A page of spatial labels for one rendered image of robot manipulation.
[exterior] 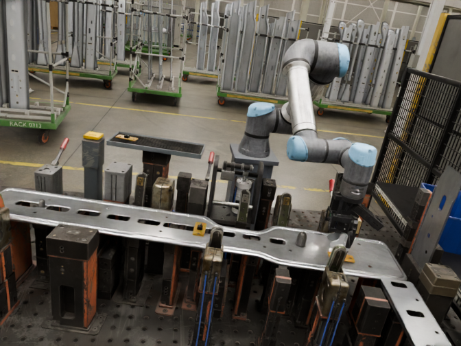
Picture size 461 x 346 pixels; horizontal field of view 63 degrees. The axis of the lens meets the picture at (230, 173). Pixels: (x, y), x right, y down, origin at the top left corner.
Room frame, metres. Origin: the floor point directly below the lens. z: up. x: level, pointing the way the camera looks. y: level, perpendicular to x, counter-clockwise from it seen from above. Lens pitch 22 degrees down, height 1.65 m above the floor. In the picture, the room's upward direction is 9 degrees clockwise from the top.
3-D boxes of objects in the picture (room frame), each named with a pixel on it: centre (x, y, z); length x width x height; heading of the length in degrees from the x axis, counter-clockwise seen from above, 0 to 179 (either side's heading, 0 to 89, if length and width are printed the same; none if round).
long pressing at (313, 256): (1.08, 0.09, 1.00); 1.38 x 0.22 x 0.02; 90
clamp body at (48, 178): (1.25, 0.66, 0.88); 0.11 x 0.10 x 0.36; 0
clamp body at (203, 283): (0.91, 0.01, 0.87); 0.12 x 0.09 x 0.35; 0
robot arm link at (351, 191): (1.03, -0.37, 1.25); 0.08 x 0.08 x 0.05
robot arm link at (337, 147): (1.13, -0.33, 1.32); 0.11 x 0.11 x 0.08; 12
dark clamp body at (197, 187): (1.28, 0.11, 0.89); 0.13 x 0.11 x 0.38; 0
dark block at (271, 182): (1.30, -0.15, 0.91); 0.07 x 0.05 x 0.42; 0
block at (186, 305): (1.10, 0.07, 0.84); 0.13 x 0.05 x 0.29; 0
